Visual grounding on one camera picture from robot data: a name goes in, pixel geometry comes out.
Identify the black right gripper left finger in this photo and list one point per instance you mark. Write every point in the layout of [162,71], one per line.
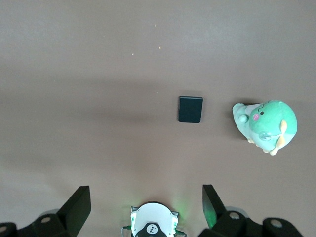
[71,212]

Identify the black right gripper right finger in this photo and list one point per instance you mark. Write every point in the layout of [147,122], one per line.
[213,214]

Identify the dark green rectangular block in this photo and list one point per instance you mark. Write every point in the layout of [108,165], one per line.
[190,109]

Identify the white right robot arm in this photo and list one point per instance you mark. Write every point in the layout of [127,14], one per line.
[153,217]

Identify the brown table cover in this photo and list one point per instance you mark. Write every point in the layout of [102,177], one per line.
[98,123]

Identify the green dinosaur plush toy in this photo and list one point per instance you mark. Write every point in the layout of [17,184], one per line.
[269,123]

